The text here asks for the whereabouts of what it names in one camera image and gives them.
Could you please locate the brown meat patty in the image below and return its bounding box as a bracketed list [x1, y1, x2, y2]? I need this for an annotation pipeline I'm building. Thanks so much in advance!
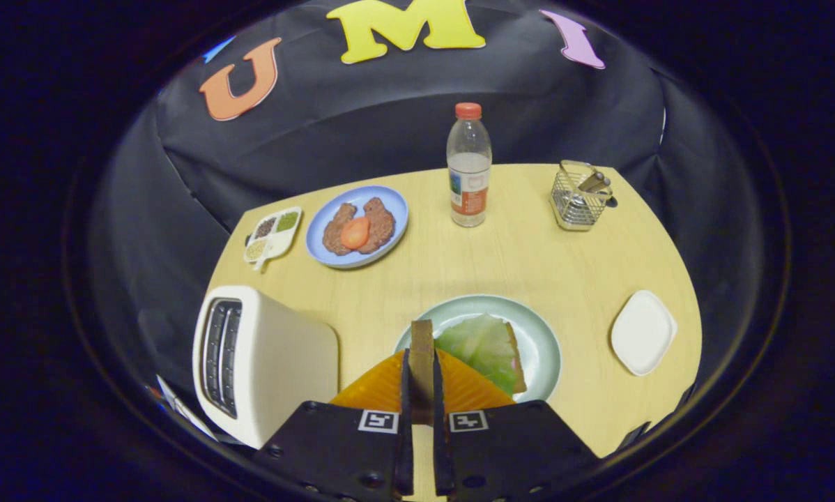
[322, 202, 358, 256]
[357, 197, 397, 254]

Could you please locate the white toaster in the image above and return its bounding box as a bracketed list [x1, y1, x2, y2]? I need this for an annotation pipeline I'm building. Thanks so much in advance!
[192, 284, 340, 450]

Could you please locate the red tomato slice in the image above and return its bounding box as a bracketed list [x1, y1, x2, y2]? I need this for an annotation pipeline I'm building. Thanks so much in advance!
[339, 215, 371, 250]

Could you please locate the small white dish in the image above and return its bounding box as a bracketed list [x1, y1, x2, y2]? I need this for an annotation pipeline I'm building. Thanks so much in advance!
[611, 289, 678, 377]

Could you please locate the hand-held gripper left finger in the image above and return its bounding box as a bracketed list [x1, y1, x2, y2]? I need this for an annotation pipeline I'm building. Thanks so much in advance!
[254, 349, 415, 502]

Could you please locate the metal wire cutlery holder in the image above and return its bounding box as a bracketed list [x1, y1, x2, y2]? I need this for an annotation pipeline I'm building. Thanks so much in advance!
[549, 160, 614, 232]

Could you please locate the blue plate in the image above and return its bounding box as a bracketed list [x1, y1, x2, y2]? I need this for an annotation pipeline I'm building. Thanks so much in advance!
[305, 185, 410, 270]

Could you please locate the clear bottle with red cap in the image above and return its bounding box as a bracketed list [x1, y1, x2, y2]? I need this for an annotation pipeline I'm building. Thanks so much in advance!
[446, 102, 493, 229]

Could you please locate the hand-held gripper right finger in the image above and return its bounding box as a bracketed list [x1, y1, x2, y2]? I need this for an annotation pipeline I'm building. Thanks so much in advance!
[432, 348, 601, 501]

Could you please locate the white printed sheet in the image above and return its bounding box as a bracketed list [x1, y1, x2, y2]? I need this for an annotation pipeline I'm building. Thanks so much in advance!
[154, 375, 217, 441]

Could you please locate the white seasoning tray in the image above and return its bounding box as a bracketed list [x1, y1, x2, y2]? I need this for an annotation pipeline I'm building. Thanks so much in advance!
[243, 206, 303, 271]

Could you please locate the green lettuce leaf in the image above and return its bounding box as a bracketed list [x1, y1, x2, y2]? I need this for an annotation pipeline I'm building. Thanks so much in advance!
[434, 313, 519, 397]

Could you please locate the pale green plate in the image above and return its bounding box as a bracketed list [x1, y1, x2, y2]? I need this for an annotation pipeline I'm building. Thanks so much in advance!
[394, 294, 563, 405]

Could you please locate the black backdrop cloth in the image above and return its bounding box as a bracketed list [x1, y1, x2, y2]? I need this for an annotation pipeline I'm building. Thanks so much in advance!
[90, 0, 767, 419]

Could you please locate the brown toast slice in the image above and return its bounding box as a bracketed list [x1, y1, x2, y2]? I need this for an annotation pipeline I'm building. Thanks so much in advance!
[505, 321, 528, 395]
[409, 319, 436, 426]

